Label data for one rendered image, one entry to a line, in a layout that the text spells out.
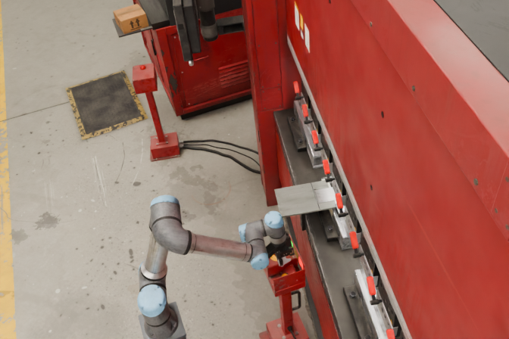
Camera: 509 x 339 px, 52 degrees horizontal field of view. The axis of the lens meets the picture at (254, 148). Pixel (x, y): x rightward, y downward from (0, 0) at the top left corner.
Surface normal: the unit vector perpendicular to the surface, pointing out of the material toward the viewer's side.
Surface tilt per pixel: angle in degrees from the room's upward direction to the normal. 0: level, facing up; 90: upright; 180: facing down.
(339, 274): 0
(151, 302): 8
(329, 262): 0
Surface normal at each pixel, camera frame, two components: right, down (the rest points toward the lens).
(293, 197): -0.08, -0.74
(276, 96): 0.16, 0.66
